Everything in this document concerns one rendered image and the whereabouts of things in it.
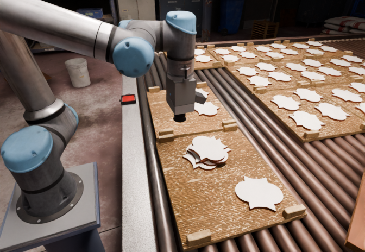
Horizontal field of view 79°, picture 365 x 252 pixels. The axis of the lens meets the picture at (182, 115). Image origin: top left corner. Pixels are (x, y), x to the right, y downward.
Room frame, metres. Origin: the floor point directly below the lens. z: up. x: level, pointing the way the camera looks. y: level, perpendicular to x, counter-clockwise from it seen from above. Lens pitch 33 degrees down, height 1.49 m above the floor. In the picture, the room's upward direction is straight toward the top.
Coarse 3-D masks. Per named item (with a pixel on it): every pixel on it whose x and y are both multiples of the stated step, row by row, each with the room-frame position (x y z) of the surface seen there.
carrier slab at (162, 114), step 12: (156, 96) 1.03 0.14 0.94; (156, 108) 0.91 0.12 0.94; (168, 108) 0.91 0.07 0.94; (156, 120) 0.81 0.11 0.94; (168, 120) 0.81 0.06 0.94; (192, 120) 0.81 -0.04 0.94; (204, 120) 0.81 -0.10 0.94; (216, 120) 0.81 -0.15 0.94; (156, 132) 0.72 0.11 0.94; (180, 132) 0.72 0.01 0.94; (192, 132) 0.72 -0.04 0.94; (204, 132) 0.73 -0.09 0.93
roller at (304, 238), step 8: (200, 80) 1.27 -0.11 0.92; (288, 224) 0.35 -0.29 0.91; (296, 224) 0.34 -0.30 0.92; (296, 232) 0.32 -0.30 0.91; (304, 232) 0.32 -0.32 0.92; (296, 240) 0.31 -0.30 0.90; (304, 240) 0.30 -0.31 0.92; (312, 240) 0.30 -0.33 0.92; (304, 248) 0.28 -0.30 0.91; (312, 248) 0.28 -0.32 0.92
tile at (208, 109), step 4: (196, 104) 0.93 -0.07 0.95; (200, 104) 0.93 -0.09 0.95; (204, 104) 0.93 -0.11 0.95; (208, 104) 0.93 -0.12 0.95; (212, 104) 0.93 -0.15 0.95; (196, 108) 0.89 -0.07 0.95; (200, 108) 0.89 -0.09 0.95; (204, 108) 0.89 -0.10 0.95; (208, 108) 0.89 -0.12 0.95; (212, 108) 0.89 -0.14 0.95; (216, 108) 0.89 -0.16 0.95; (200, 112) 0.85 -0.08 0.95; (204, 112) 0.85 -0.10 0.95; (208, 112) 0.85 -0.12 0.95; (212, 112) 0.85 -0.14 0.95; (216, 112) 0.85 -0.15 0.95; (208, 116) 0.84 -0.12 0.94; (212, 116) 0.84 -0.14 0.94
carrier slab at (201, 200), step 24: (168, 144) 0.64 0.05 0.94; (240, 144) 0.64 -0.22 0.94; (168, 168) 0.52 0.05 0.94; (192, 168) 0.52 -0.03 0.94; (216, 168) 0.52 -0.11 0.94; (240, 168) 0.52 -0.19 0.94; (264, 168) 0.52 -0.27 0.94; (168, 192) 0.43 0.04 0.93; (192, 192) 0.43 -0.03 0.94; (216, 192) 0.43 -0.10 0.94; (288, 192) 0.43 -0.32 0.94; (192, 216) 0.35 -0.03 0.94; (216, 216) 0.35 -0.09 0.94; (240, 216) 0.35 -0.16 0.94; (264, 216) 0.35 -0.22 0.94; (216, 240) 0.29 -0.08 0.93
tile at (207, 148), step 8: (200, 136) 0.64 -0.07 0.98; (192, 144) 0.60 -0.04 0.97; (200, 144) 0.60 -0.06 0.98; (208, 144) 0.60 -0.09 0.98; (216, 144) 0.60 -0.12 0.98; (200, 152) 0.56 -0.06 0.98; (208, 152) 0.56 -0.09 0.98; (216, 152) 0.56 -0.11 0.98; (224, 152) 0.56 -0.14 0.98; (200, 160) 0.53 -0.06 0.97; (216, 160) 0.52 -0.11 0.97
